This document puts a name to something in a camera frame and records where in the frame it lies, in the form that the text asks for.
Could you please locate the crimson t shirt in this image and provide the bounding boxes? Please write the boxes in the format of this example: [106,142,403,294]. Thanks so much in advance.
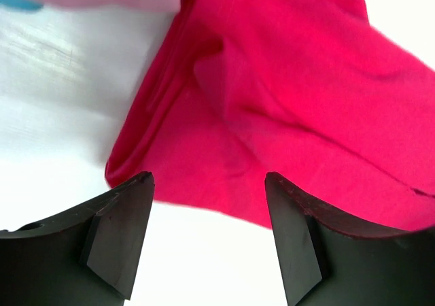
[105,0,434,231]

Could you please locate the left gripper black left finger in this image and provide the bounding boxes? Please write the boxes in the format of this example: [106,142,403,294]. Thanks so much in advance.
[1,172,155,305]

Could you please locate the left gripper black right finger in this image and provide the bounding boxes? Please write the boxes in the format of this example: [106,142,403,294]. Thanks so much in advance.
[265,173,434,306]

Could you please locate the cyan folded t shirt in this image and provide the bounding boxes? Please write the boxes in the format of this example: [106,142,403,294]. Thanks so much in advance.
[0,0,44,12]

